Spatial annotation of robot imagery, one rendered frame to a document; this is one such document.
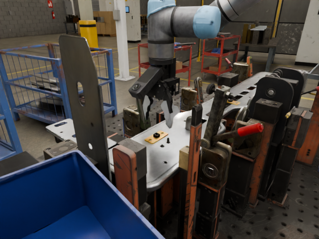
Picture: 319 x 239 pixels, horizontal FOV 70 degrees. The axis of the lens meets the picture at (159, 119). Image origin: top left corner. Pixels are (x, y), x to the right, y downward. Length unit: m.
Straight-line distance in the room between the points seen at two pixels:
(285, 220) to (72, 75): 0.85
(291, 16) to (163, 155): 7.79
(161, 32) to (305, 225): 0.81
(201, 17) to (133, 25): 10.70
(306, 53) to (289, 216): 6.71
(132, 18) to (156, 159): 10.74
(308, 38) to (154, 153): 7.00
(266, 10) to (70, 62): 8.02
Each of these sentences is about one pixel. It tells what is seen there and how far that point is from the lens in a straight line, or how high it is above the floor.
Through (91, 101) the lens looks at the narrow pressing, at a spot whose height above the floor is 1.22.
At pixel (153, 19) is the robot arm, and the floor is 1.36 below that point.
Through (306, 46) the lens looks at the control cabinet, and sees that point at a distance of 7.50.
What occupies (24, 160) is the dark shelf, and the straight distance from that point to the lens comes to 0.70.
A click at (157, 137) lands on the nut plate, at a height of 1.00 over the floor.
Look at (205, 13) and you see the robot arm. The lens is 0.60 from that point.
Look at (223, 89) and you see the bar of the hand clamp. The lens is 0.56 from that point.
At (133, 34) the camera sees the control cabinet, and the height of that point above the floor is 0.36.
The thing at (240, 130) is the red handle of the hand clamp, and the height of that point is 1.12.
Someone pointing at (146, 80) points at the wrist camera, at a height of 1.21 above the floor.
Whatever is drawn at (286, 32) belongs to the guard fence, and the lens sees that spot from 8.30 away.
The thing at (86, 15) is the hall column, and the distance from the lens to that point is 8.06.
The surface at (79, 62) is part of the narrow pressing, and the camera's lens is 0.46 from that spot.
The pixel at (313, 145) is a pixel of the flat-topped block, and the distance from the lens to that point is 1.28.
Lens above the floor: 1.38
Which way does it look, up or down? 26 degrees down
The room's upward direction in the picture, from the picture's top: straight up
